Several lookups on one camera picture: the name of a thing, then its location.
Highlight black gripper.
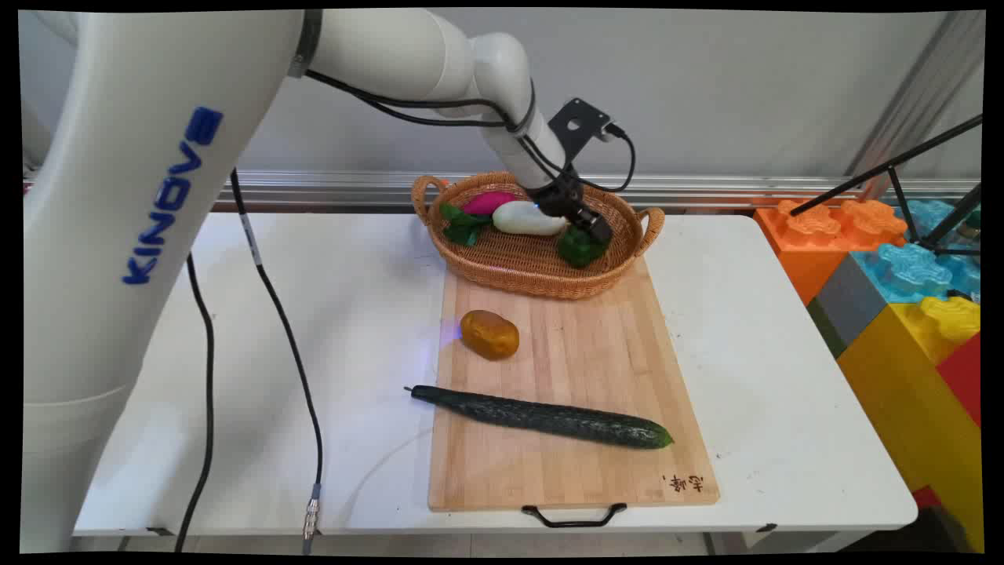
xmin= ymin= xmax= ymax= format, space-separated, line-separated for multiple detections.
xmin=535 ymin=176 xmax=614 ymax=244

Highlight green bell pepper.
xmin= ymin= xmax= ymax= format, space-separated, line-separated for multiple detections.
xmin=557 ymin=226 xmax=609 ymax=269

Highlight white radish with leaves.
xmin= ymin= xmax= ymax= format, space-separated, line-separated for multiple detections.
xmin=439 ymin=200 xmax=569 ymax=247

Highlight woven wicker basket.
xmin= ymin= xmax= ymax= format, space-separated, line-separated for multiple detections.
xmin=411 ymin=171 xmax=666 ymax=301

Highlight pink radish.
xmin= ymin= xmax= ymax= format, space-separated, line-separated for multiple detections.
xmin=461 ymin=191 xmax=522 ymax=217

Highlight brown potato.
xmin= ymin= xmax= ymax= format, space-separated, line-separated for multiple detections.
xmin=460 ymin=309 xmax=520 ymax=362

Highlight wooden cutting board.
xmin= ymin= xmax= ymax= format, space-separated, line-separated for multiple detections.
xmin=427 ymin=256 xmax=721 ymax=529

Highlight long green cucumber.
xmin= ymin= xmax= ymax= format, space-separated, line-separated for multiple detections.
xmin=405 ymin=385 xmax=675 ymax=450

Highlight orange giant building block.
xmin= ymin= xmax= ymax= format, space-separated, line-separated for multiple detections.
xmin=755 ymin=198 xmax=909 ymax=307

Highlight grey giant building block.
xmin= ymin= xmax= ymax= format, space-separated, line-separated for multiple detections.
xmin=806 ymin=253 xmax=889 ymax=360

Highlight black tripod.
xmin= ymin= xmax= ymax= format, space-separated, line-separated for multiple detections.
xmin=789 ymin=113 xmax=984 ymax=258

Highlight light blue giant building block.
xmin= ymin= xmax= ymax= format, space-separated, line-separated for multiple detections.
xmin=850 ymin=199 xmax=983 ymax=305

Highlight yellow giant building block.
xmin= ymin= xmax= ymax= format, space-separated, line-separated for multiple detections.
xmin=836 ymin=295 xmax=984 ymax=553

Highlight red giant building block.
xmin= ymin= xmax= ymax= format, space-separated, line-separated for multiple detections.
xmin=935 ymin=333 xmax=983 ymax=429

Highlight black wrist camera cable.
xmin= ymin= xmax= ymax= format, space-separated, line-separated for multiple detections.
xmin=304 ymin=69 xmax=636 ymax=194

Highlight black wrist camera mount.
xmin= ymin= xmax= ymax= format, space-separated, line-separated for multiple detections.
xmin=548 ymin=97 xmax=613 ymax=164

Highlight aluminium rail along wall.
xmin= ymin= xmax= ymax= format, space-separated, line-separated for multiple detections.
xmin=24 ymin=169 xmax=981 ymax=211

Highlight black cable with metal plug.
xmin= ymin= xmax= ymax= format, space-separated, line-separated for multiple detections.
xmin=229 ymin=168 xmax=324 ymax=555

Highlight black hanging cable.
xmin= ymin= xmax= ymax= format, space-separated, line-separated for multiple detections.
xmin=174 ymin=251 xmax=216 ymax=553

